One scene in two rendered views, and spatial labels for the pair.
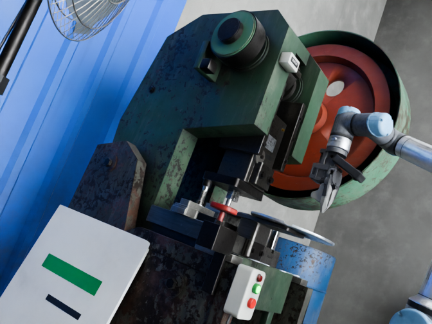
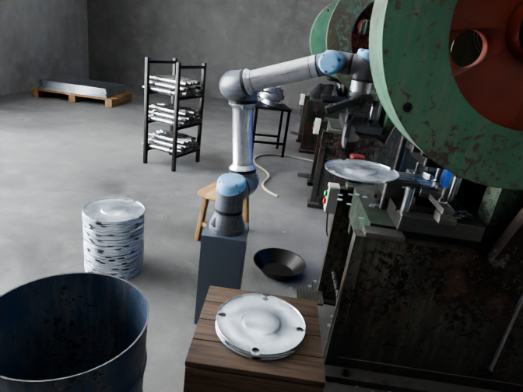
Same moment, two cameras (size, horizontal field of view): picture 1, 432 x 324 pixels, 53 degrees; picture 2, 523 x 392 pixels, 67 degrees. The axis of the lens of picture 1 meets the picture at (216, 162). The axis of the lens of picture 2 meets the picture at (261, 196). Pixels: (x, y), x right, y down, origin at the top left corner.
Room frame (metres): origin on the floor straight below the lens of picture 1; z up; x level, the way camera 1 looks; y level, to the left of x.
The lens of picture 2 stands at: (2.39, -1.55, 1.21)
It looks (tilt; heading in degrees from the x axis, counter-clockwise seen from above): 21 degrees down; 142
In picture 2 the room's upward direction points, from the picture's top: 8 degrees clockwise
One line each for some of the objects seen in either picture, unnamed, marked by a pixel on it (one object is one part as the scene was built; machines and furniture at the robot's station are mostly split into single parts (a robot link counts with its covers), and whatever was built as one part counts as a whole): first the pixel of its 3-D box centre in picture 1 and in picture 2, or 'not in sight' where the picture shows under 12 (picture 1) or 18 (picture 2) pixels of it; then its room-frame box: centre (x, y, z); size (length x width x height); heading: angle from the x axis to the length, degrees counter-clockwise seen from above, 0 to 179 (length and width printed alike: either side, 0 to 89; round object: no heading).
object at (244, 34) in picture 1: (272, 77); not in sight; (1.60, -0.10, 1.33); 0.67 x 0.18 x 0.18; 140
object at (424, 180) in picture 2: (225, 216); (426, 185); (1.60, -0.10, 0.76); 0.15 x 0.09 x 0.05; 140
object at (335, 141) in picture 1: (338, 145); (360, 87); (1.38, -0.36, 1.09); 0.08 x 0.08 x 0.05
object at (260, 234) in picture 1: (260, 239); (381, 189); (1.49, -0.23, 0.72); 0.25 x 0.14 x 0.14; 50
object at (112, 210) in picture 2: not in sight; (114, 209); (0.54, -1.01, 0.33); 0.29 x 0.29 x 0.01
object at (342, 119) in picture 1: (346, 124); (364, 65); (1.38, -0.37, 1.17); 0.09 x 0.08 x 0.11; 35
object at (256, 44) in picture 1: (235, 47); not in sight; (1.42, 0.07, 1.31); 0.22 x 0.12 x 0.22; 50
